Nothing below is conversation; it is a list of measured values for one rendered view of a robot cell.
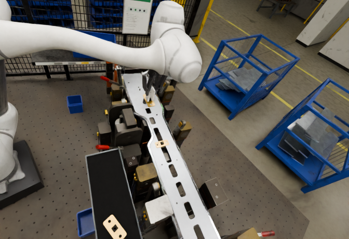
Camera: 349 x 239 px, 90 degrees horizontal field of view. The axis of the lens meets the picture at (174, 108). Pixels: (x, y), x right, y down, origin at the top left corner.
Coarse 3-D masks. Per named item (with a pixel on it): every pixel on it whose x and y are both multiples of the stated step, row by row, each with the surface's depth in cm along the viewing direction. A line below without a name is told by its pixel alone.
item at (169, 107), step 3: (165, 105) 128; (168, 105) 128; (171, 105) 129; (165, 108) 126; (168, 108) 127; (171, 108) 127; (174, 108) 128; (165, 111) 127; (168, 111) 126; (171, 111) 128; (165, 114) 129; (168, 114) 130; (171, 114) 131; (165, 117) 131; (168, 117) 133; (168, 120) 137
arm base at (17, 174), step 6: (18, 162) 95; (18, 168) 93; (12, 174) 89; (18, 174) 92; (24, 174) 93; (6, 180) 87; (12, 180) 89; (0, 186) 85; (6, 186) 87; (0, 192) 84; (6, 192) 86
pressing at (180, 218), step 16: (128, 80) 134; (128, 96) 122; (144, 112) 117; (160, 112) 121; (160, 128) 112; (176, 144) 107; (160, 160) 97; (176, 160) 100; (160, 176) 91; (176, 192) 88; (192, 192) 90; (176, 208) 83; (192, 208) 85; (176, 224) 79; (192, 224) 81; (208, 224) 82
